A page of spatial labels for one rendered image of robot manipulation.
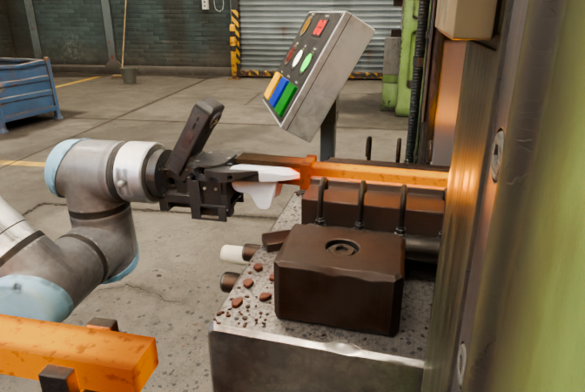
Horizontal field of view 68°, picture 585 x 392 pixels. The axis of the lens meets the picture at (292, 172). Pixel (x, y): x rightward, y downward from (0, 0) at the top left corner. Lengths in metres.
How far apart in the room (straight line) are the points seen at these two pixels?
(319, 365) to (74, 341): 0.21
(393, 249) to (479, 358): 0.25
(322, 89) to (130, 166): 0.48
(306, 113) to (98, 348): 0.74
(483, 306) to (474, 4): 0.12
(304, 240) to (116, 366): 0.22
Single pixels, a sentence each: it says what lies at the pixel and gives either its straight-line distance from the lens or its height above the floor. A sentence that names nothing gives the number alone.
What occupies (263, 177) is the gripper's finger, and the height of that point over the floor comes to 1.00.
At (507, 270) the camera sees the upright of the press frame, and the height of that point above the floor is 1.11.
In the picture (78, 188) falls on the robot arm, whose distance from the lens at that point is 0.70.
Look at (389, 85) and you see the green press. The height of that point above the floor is 0.33.
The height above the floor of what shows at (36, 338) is 0.99.
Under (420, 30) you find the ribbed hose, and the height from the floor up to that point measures 1.16.
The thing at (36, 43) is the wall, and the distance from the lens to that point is 10.84.
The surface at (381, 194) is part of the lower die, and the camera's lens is 0.53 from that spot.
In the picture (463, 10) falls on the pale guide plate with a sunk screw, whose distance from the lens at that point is 0.20.
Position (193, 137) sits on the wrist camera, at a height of 1.04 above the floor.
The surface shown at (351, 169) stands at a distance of 0.56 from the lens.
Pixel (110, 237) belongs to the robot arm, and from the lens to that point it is 0.71.
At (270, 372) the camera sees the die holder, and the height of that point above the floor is 0.87.
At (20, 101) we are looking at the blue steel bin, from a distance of 5.68.
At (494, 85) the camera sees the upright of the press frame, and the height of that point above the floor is 1.17.
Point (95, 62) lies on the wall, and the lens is 10.16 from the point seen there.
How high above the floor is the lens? 1.20
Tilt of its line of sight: 20 degrees down
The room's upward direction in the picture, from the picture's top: straight up
